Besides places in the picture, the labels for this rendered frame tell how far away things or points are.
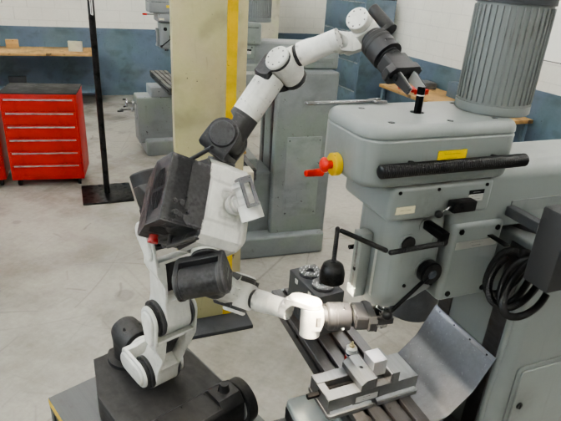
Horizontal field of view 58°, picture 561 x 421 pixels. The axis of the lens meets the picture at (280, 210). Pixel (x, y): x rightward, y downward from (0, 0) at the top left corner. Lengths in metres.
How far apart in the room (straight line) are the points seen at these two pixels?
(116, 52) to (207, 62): 7.33
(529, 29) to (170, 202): 1.01
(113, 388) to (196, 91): 1.60
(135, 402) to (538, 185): 1.71
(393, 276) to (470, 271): 0.25
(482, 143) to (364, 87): 7.45
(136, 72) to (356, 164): 9.19
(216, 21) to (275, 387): 2.10
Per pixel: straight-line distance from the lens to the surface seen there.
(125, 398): 2.33
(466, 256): 1.57
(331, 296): 1.94
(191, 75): 2.93
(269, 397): 3.10
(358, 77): 8.71
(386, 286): 1.49
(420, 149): 1.28
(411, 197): 1.34
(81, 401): 2.60
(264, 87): 1.56
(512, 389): 1.97
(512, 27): 1.45
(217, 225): 1.44
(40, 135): 5.83
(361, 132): 1.23
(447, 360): 1.98
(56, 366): 3.44
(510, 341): 1.84
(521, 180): 1.59
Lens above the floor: 2.19
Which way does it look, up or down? 25 degrees down
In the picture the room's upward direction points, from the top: 4 degrees clockwise
